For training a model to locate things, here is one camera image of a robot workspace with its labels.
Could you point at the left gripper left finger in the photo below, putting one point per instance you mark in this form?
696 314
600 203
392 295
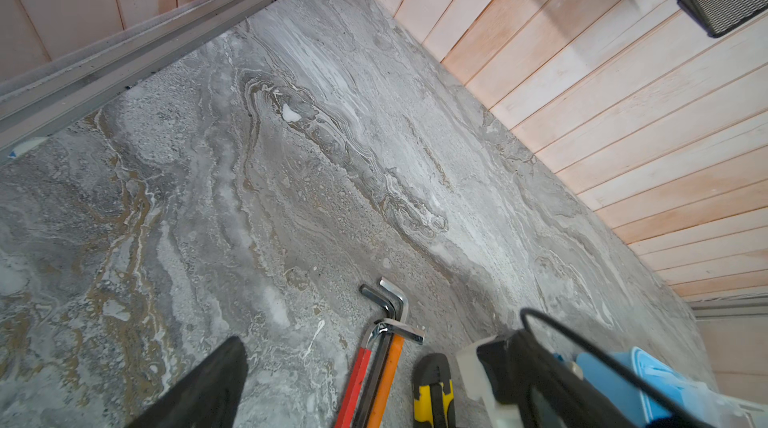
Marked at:
208 396

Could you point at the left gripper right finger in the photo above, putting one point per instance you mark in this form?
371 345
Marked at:
550 395

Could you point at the black hex key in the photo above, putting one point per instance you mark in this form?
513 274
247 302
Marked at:
378 342

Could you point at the yellow black utility knife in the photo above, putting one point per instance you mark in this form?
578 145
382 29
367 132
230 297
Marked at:
433 393

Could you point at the light blue plastic tool box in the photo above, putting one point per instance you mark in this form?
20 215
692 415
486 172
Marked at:
695 397

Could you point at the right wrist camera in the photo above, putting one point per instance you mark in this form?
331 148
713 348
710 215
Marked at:
477 385

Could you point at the silver hex key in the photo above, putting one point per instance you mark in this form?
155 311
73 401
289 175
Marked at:
398 293

